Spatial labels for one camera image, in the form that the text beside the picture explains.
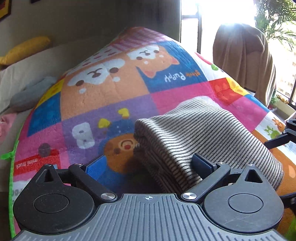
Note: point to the grey curtain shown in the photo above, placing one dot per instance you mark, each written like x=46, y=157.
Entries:
x=168, y=18

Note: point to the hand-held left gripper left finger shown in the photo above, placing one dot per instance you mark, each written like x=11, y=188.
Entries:
x=94, y=168

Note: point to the framed wall picture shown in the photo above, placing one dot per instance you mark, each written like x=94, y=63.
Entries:
x=4, y=9

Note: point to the small potted plant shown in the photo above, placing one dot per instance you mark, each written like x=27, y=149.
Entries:
x=278, y=99

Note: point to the pink cloth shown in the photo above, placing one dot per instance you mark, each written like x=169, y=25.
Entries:
x=7, y=126

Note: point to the colourful printed play mat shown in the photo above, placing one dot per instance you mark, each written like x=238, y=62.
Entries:
x=104, y=92

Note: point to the grey striped garment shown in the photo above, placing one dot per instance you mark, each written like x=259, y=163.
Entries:
x=208, y=129

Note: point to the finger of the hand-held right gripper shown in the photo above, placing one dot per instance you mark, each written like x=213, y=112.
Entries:
x=281, y=139
x=289, y=201

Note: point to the yellow pillow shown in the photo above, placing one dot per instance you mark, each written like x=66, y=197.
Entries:
x=25, y=51

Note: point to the dark window frame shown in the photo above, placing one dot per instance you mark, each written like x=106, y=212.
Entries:
x=197, y=27

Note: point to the grey cloth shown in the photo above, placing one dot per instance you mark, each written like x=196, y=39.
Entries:
x=32, y=92

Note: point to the beige sofa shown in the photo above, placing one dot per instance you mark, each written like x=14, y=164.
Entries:
x=27, y=71

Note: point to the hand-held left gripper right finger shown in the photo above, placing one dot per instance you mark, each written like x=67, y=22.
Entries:
x=203, y=165

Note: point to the green leafy plant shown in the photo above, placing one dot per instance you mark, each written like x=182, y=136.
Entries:
x=277, y=16

